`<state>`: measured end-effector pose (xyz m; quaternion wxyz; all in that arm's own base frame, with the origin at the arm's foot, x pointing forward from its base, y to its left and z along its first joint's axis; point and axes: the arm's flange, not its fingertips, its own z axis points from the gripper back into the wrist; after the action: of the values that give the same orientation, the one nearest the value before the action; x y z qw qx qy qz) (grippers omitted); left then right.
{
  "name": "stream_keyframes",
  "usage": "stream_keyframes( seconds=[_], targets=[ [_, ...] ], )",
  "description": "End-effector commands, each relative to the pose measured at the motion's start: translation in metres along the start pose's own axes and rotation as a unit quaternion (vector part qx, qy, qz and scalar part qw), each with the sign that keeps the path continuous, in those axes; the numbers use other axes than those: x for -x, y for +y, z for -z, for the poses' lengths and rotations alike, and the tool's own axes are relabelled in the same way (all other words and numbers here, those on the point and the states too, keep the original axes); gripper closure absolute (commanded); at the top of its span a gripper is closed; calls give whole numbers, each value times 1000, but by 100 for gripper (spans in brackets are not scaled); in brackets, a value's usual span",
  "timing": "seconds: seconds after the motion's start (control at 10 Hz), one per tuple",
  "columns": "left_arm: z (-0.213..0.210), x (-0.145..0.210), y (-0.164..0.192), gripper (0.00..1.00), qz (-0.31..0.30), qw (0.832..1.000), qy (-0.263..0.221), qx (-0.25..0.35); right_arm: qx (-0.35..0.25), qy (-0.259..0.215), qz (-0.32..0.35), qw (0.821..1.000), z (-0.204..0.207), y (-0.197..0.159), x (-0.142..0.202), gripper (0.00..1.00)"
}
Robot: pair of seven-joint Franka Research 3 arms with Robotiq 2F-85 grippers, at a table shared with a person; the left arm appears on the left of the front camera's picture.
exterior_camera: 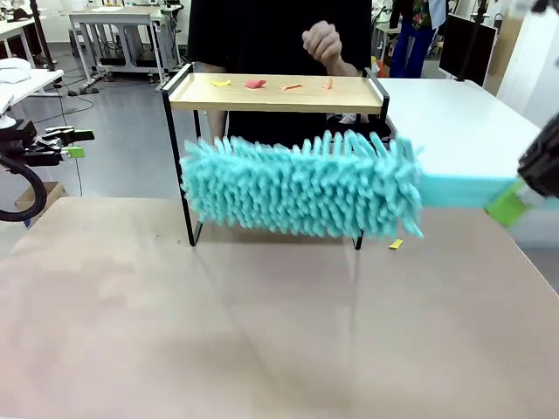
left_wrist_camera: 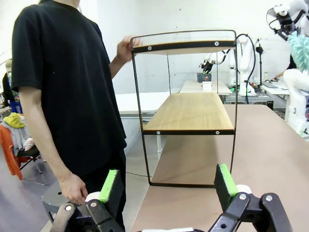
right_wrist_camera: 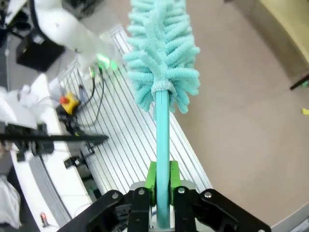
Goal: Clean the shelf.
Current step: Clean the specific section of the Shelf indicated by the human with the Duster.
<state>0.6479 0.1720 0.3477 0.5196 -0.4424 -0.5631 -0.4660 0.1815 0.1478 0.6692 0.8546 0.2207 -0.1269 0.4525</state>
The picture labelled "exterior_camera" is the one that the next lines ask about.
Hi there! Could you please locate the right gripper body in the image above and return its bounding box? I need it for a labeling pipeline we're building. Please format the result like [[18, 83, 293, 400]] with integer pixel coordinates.
[[517, 115, 559, 197]]

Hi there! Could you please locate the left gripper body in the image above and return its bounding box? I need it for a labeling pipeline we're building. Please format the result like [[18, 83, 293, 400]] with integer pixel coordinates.
[[0, 120, 62, 167]]

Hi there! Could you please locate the teal microfiber duster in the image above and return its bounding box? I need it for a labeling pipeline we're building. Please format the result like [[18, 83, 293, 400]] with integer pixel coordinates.
[[179, 129, 519, 240]]

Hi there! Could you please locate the person's left hand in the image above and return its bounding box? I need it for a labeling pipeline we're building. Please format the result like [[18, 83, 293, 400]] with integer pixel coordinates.
[[301, 20, 344, 71]]

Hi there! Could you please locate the brown cardboard box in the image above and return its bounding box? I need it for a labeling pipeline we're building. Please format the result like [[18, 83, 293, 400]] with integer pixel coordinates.
[[14, 181, 69, 228]]

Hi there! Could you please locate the white cloth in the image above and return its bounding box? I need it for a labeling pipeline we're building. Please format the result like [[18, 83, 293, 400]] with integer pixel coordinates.
[[0, 57, 33, 84]]

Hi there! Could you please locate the white desk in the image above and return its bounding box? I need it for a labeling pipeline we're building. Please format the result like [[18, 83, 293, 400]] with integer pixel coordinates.
[[374, 77, 542, 181]]

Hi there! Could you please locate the black tripod pole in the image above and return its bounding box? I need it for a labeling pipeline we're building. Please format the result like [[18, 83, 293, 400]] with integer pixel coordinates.
[[28, 0, 59, 72]]

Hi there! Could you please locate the white background table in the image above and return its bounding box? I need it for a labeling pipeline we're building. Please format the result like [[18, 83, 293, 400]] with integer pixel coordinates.
[[0, 17, 43, 66]]

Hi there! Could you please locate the brown cardboard board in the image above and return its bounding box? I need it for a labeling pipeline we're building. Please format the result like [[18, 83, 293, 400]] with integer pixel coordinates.
[[486, 9, 526, 91]]

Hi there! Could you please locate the black computer monitor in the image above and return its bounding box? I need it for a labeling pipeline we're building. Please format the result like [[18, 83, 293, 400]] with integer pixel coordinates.
[[438, 12, 499, 87]]

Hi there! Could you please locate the black pole stand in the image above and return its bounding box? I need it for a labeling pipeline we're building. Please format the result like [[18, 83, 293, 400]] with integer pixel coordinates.
[[455, 0, 491, 84]]

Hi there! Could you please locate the person in blue trousers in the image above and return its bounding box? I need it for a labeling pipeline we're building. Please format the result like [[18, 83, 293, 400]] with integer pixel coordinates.
[[388, 0, 449, 79]]

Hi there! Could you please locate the orange object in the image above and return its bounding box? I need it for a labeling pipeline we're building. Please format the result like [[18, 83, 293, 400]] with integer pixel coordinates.
[[370, 55, 392, 79]]

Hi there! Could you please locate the person in black t-shirt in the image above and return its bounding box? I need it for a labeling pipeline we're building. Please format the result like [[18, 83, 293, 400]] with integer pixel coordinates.
[[186, 0, 373, 149]]

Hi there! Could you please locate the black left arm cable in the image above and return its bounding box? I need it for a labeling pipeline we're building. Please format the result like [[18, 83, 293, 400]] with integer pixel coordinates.
[[0, 155, 48, 223]]

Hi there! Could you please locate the black frame wooden shelf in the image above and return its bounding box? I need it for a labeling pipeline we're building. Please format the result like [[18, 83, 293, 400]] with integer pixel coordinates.
[[161, 63, 390, 251]]

